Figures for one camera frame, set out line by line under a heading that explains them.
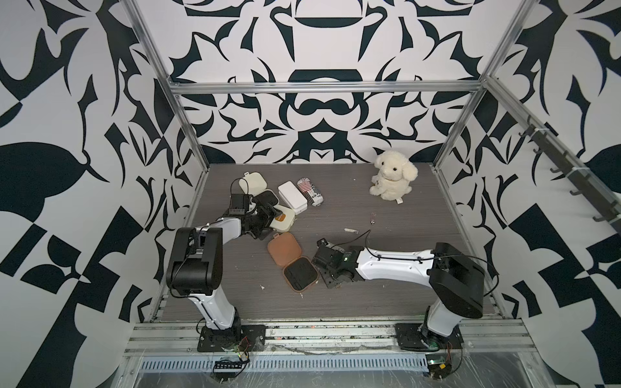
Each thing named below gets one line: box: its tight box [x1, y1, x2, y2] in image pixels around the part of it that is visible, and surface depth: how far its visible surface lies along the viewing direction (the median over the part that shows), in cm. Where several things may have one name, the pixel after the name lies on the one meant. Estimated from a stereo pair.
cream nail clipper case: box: [269, 204, 296, 232], surface depth 101 cm
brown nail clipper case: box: [266, 231, 320, 294], surface depth 90 cm
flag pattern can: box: [296, 177, 325, 207], surface depth 107 cm
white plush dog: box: [369, 150, 419, 205], surface depth 98 cm
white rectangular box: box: [278, 180, 309, 216], surface depth 105 cm
